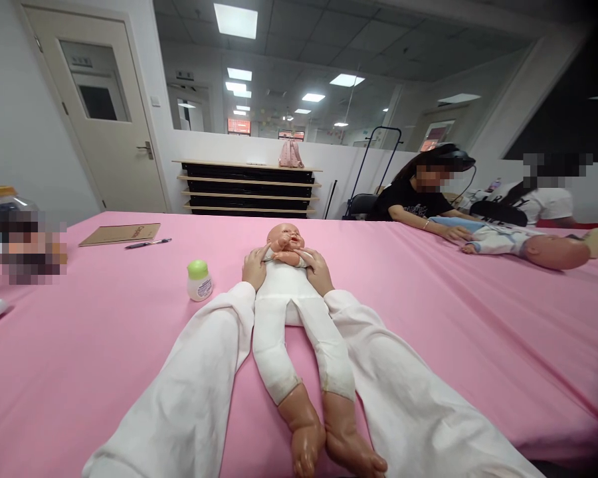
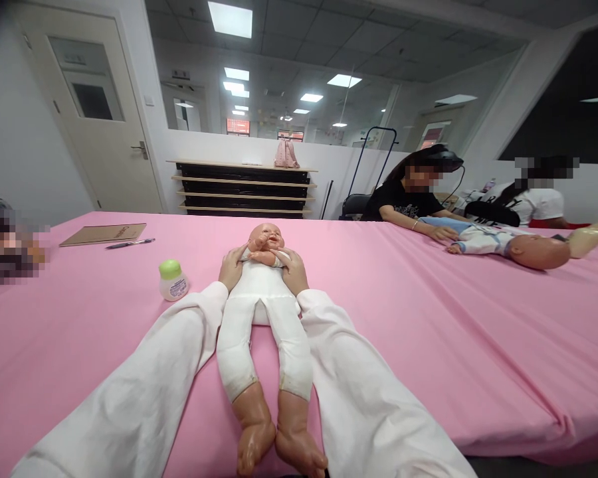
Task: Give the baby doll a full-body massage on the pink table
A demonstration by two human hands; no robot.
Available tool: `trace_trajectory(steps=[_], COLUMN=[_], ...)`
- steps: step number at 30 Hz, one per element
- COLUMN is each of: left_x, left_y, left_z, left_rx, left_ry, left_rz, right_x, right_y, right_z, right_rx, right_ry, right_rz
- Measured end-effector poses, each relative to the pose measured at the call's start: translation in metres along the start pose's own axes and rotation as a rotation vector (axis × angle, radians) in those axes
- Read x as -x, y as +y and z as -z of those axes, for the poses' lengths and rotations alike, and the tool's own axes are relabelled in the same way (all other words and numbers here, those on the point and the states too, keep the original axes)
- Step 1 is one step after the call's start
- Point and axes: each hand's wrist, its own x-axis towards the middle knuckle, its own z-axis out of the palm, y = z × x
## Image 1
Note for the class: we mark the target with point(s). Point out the person's left hand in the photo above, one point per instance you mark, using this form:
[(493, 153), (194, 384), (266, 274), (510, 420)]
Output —
[(253, 269)]

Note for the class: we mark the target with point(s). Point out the person's right hand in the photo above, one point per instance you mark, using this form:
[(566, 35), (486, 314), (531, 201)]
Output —
[(321, 274)]

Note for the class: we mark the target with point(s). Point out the person's left thumb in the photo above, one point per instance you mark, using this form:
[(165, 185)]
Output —
[(266, 252)]

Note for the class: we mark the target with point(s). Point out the person's right fingers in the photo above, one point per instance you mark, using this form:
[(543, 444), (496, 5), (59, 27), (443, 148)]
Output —
[(321, 260)]

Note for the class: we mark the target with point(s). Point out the person's left fingers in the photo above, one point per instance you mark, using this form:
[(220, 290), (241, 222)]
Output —
[(251, 259)]

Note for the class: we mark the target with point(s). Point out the person's right thumb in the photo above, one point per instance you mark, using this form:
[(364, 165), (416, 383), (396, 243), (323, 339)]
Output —
[(307, 257)]

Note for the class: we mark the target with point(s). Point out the baby doll with white body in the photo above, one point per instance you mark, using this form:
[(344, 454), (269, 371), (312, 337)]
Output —
[(284, 299)]

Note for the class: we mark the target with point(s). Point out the small white bottle green cap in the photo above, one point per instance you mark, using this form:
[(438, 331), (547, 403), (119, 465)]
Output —
[(198, 284)]

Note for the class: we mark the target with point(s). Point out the black shelf with wooden boards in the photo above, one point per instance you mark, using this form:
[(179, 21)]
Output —
[(249, 189)]

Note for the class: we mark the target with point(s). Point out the black chair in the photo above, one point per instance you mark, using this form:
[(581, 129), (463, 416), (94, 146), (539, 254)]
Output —
[(363, 205)]

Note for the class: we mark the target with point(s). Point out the pink backpack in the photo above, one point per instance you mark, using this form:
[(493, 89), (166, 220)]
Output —
[(290, 154)]

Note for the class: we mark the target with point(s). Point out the dark pen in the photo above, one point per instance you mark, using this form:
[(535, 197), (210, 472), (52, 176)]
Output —
[(148, 243)]

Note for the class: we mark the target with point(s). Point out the black rolling rack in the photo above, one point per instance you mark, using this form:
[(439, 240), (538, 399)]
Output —
[(374, 169)]

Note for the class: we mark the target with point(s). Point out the brown notebook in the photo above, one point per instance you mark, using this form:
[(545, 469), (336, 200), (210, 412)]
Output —
[(119, 234)]

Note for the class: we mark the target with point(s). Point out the pink tablecloth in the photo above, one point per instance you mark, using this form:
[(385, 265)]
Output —
[(453, 323)]

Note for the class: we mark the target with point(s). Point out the black headset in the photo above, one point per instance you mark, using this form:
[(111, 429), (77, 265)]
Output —
[(456, 155)]

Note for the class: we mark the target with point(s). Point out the glass partition window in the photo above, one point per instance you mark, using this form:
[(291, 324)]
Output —
[(329, 79)]

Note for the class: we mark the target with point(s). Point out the black bag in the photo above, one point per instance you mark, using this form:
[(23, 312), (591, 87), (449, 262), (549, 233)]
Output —
[(498, 211)]

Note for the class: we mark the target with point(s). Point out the baby doll in blue clothes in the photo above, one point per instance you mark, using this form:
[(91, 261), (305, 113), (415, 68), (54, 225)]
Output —
[(528, 244)]

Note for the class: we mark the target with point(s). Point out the white door with window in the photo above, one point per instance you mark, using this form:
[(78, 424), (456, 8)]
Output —
[(99, 109)]

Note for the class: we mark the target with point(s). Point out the clear plastic bottle orange cap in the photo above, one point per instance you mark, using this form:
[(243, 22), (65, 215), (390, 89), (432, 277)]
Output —
[(5, 199)]

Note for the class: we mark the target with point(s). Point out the white wall switch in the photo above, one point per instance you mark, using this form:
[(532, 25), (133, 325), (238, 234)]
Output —
[(154, 100)]

